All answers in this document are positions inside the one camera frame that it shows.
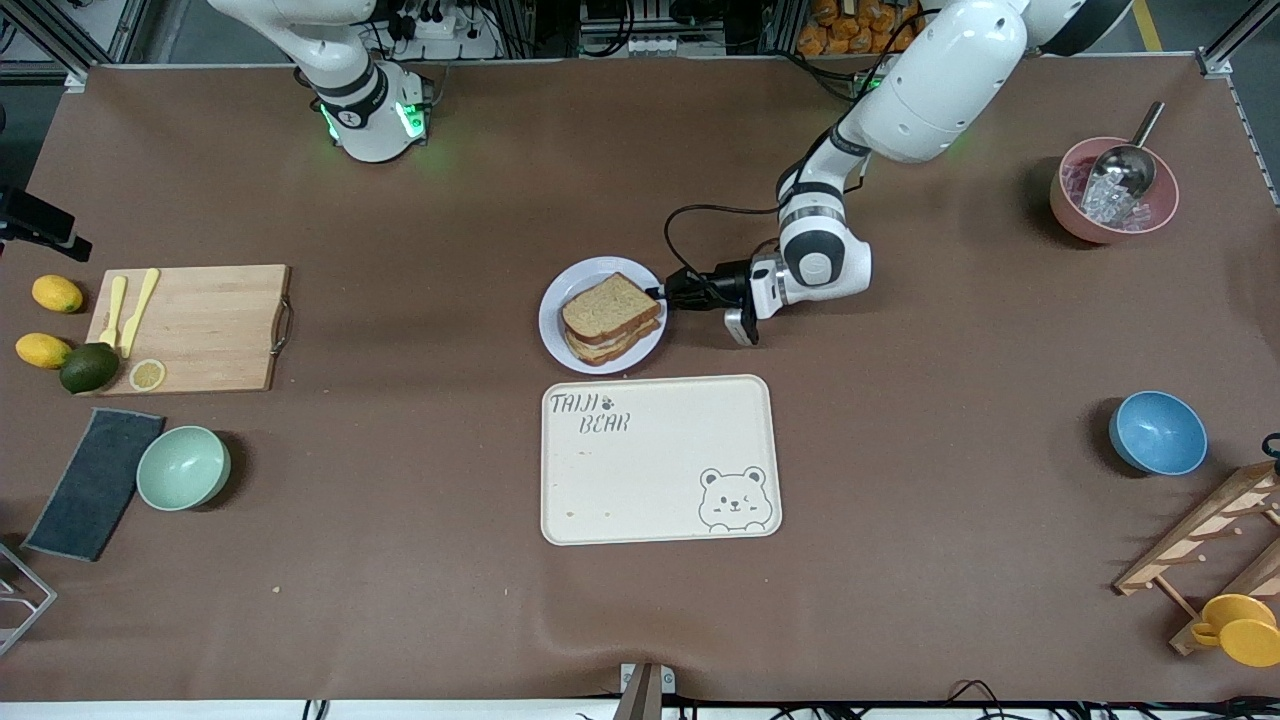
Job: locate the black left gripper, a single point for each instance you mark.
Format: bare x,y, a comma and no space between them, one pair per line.
722,283

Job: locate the plain brown bread slice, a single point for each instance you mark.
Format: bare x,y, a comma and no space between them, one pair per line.
610,305

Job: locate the fried egg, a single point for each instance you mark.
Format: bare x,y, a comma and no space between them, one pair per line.
592,347

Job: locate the round pale lavender plate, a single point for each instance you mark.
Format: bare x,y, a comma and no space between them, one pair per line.
570,278

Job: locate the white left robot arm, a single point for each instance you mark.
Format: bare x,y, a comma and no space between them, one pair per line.
940,90

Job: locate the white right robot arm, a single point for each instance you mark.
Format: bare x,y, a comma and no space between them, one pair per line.
365,110

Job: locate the yellow lemon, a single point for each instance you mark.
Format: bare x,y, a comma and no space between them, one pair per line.
57,293
42,350

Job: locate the yellow plastic fork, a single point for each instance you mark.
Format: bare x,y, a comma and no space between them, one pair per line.
115,310

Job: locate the yellow plastic knife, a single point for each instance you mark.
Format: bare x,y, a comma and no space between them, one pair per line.
140,310

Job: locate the dark green avocado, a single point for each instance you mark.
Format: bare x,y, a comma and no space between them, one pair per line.
90,368

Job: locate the lemon slice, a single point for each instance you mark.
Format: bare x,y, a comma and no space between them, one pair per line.
148,375

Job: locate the wooden cutting board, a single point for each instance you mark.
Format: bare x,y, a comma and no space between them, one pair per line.
215,320

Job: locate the cream tray with bear print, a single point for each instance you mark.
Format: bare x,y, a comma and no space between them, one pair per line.
650,470

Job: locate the dark grey cloth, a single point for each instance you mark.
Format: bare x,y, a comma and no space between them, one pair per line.
95,485

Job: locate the mint green bowl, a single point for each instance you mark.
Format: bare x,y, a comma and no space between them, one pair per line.
183,468

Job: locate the small white power strip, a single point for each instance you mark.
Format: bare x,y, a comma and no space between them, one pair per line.
660,45

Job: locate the orange bread rolls pile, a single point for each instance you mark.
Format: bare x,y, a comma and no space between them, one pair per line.
840,35

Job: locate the large white power strip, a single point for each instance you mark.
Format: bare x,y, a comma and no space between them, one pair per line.
440,28

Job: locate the pink bowl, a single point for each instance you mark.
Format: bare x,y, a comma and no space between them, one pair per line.
1062,200

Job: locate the clear ice cube pile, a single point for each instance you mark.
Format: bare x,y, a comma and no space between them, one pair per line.
1115,205

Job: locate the metal scoop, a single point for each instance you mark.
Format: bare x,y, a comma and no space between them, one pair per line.
1125,165

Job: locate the blue bowl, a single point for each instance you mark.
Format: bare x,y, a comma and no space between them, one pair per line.
1158,432

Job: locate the wooden cup rack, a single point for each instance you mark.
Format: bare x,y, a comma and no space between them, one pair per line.
1195,535

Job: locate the aluminium frame profile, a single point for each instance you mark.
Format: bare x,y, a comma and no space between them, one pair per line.
75,78
1213,66

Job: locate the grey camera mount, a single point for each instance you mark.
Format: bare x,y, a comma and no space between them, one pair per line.
643,690

